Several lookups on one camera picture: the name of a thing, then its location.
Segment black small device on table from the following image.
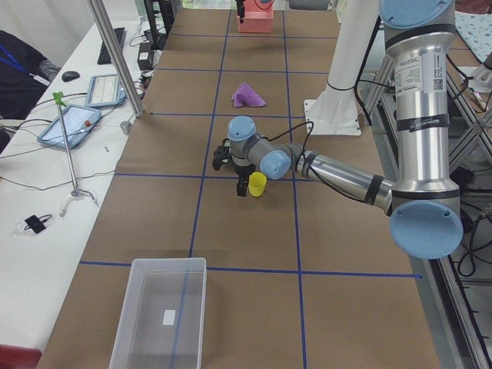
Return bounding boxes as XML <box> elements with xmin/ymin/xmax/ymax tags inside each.
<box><xmin>24</xmin><ymin>214</ymin><xmax>53</xmax><ymax>234</ymax></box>

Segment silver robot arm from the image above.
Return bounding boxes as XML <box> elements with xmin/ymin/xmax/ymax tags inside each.
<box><xmin>228</xmin><ymin>1</ymin><xmax>463</xmax><ymax>259</ymax></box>

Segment teach pendant far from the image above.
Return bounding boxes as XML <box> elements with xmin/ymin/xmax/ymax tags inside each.
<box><xmin>85</xmin><ymin>74</ymin><xmax>126</xmax><ymax>108</ymax></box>

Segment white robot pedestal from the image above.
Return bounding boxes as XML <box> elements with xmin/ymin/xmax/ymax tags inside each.
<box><xmin>304</xmin><ymin>0</ymin><xmax>379</xmax><ymax>135</ymax></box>

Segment yellow plastic cup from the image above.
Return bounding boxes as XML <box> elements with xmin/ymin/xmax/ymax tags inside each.
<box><xmin>248</xmin><ymin>171</ymin><xmax>268</xmax><ymax>198</ymax></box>

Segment pink plastic bin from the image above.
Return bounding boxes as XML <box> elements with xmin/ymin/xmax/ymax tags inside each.
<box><xmin>236</xmin><ymin>0</ymin><xmax>274</xmax><ymax>34</ymax></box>

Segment teach pendant near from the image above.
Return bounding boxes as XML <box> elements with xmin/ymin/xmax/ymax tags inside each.
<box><xmin>37</xmin><ymin>105</ymin><xmax>102</xmax><ymax>149</ymax></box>

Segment seated person dark clothes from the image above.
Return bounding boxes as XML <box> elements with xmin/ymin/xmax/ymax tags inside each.
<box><xmin>0</xmin><ymin>30</ymin><xmax>62</xmax><ymax>155</ymax></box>

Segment purple cloth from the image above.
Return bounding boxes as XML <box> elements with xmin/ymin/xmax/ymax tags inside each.
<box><xmin>231</xmin><ymin>82</ymin><xmax>267</xmax><ymax>108</ymax></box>

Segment white label in box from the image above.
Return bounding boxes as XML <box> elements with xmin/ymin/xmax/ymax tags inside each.
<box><xmin>162</xmin><ymin>309</ymin><xmax>176</xmax><ymax>326</ymax></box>

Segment teach pendant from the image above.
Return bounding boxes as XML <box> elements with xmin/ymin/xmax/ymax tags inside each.
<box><xmin>37</xmin><ymin>105</ymin><xmax>102</xmax><ymax>149</ymax></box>
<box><xmin>85</xmin><ymin>74</ymin><xmax>126</xmax><ymax>108</ymax></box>

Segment black keyboard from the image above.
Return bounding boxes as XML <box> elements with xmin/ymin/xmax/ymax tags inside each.
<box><xmin>97</xmin><ymin>27</ymin><xmax>127</xmax><ymax>65</ymax></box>

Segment clear plastic storage box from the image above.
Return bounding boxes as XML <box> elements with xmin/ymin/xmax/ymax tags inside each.
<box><xmin>109</xmin><ymin>258</ymin><xmax>207</xmax><ymax>368</ymax></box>

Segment aluminium frame post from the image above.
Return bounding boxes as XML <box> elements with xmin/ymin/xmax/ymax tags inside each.
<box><xmin>88</xmin><ymin>0</ymin><xmax>144</xmax><ymax>118</ymax></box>

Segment black power adapter box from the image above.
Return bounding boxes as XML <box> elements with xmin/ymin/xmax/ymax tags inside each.
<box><xmin>137</xmin><ymin>42</ymin><xmax>155</xmax><ymax>71</ymax></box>

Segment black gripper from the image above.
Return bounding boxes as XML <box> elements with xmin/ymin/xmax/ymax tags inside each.
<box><xmin>233</xmin><ymin>162</ymin><xmax>254</xmax><ymax>197</ymax></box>

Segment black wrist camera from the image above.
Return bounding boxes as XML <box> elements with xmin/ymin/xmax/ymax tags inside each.
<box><xmin>212</xmin><ymin>138</ymin><xmax>234</xmax><ymax>171</ymax></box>

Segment black computer mouse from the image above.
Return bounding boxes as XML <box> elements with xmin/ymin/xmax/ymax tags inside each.
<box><xmin>61</xmin><ymin>71</ymin><xmax>80</xmax><ymax>82</ymax></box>

